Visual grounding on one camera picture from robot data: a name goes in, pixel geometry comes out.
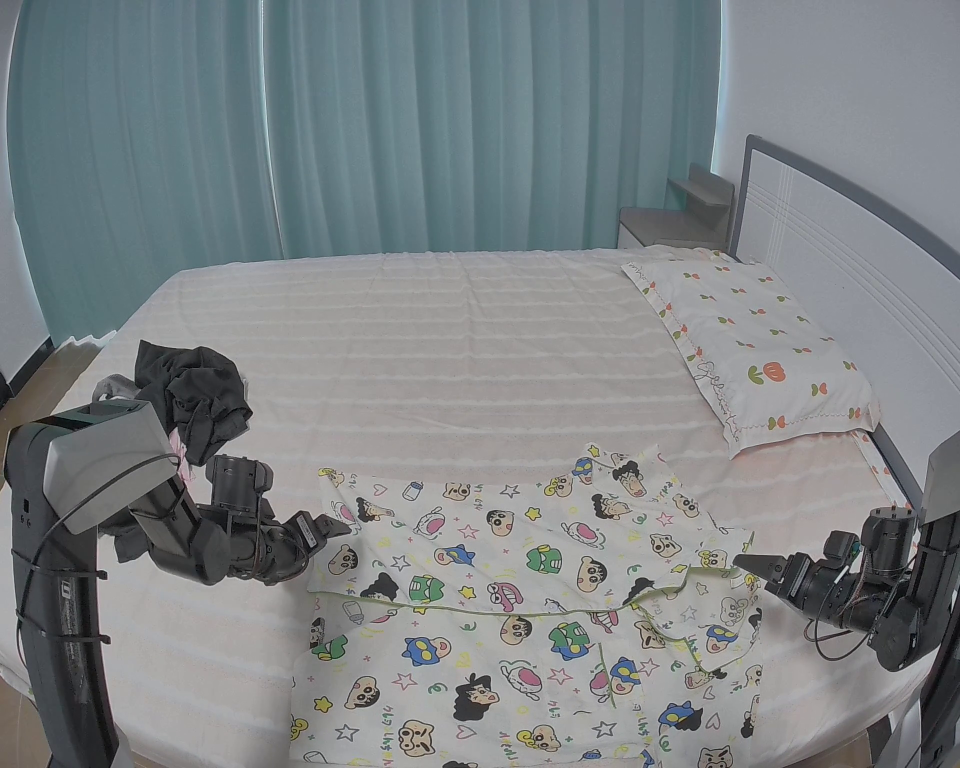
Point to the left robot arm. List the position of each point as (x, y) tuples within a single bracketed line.
[(67, 675)]

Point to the white printed pillow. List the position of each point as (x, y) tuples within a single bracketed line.
[(750, 337)]

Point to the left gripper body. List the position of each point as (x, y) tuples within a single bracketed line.
[(289, 551)]

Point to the white printed pyjama top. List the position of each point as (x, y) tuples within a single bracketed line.
[(487, 600)]

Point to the grey bedside table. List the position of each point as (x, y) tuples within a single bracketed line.
[(660, 221)]

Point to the pile of clothes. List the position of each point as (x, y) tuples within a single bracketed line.
[(195, 390)]

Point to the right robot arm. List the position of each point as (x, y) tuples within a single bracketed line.
[(900, 630)]

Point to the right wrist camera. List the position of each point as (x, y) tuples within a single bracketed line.
[(841, 547)]

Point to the bed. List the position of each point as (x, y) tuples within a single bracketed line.
[(450, 360)]

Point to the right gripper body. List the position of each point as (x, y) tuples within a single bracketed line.
[(802, 585)]

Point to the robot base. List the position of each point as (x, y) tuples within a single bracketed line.
[(904, 750)]

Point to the blue-green curtain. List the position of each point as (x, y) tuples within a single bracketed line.
[(150, 150), (487, 112)]

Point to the black chest of drawers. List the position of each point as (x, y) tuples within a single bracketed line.
[(4, 390)]

